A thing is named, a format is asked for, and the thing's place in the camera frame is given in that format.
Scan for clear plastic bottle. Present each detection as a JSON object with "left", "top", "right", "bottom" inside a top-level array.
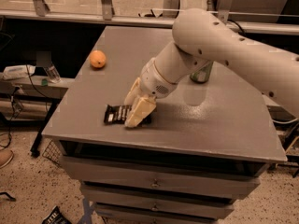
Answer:
[{"left": 44, "top": 65, "right": 61, "bottom": 83}]

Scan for green soda can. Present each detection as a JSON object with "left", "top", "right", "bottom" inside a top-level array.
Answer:
[{"left": 190, "top": 62, "right": 213, "bottom": 84}]

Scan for top grey drawer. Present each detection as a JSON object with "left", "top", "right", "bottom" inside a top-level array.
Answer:
[{"left": 59, "top": 156, "right": 260, "bottom": 199}]

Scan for black cable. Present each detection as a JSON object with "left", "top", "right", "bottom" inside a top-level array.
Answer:
[{"left": 0, "top": 64, "right": 50, "bottom": 149}]

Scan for metal window railing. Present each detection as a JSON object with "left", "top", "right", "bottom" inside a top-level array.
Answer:
[{"left": 0, "top": 0, "right": 299, "bottom": 35}]

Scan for black rxbar chocolate bar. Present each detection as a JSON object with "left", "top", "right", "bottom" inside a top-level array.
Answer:
[{"left": 104, "top": 105, "right": 151, "bottom": 126}]

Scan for middle grey drawer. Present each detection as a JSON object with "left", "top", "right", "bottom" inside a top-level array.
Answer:
[{"left": 80, "top": 184, "right": 234, "bottom": 219}]

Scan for low side bench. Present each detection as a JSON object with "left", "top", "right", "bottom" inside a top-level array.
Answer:
[{"left": 0, "top": 76, "right": 75, "bottom": 158}]

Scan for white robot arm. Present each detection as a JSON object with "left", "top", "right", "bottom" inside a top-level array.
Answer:
[{"left": 124, "top": 8, "right": 299, "bottom": 128}]

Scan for orange fruit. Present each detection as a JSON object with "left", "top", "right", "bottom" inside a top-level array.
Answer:
[{"left": 89, "top": 50, "right": 107, "bottom": 68}]

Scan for grey drawer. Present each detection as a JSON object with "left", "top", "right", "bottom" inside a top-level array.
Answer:
[
  {"left": 93, "top": 203, "right": 219, "bottom": 224},
  {"left": 80, "top": 184, "right": 234, "bottom": 219},
  {"left": 59, "top": 156, "right": 260, "bottom": 199}
]

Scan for wire mesh basket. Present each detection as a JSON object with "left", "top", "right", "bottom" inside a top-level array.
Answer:
[{"left": 42, "top": 141, "right": 61, "bottom": 166}]

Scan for grey drawer cabinet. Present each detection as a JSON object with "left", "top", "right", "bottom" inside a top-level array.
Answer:
[{"left": 41, "top": 25, "right": 288, "bottom": 224}]

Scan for black snack bag on floor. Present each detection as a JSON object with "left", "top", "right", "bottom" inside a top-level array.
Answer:
[{"left": 42, "top": 206, "right": 72, "bottom": 224}]

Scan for bottom grey drawer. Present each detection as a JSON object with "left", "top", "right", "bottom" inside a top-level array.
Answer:
[{"left": 93, "top": 203, "right": 219, "bottom": 224}]

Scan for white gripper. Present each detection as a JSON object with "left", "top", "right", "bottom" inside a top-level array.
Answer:
[{"left": 124, "top": 58, "right": 177, "bottom": 128}]

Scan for white tissue pack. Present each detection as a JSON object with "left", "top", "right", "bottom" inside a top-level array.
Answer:
[{"left": 3, "top": 64, "right": 36, "bottom": 80}]

